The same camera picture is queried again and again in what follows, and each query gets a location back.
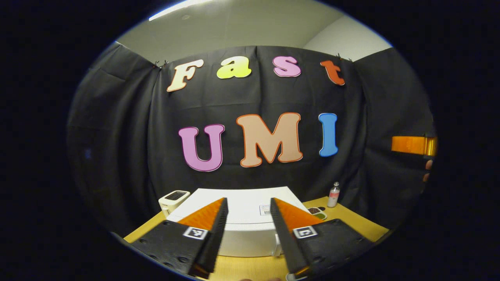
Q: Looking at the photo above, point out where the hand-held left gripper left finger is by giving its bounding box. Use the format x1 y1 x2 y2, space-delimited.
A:
131 197 229 279

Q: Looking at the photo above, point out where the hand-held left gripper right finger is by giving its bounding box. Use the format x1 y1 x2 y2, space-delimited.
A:
270 197 373 278

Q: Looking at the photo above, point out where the white microwave oven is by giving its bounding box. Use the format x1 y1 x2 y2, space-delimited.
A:
166 187 313 258

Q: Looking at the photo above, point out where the white toaster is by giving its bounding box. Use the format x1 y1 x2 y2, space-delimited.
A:
158 190 191 215

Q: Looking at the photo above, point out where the small pink label bottle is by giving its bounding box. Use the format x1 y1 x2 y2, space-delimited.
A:
327 181 341 208

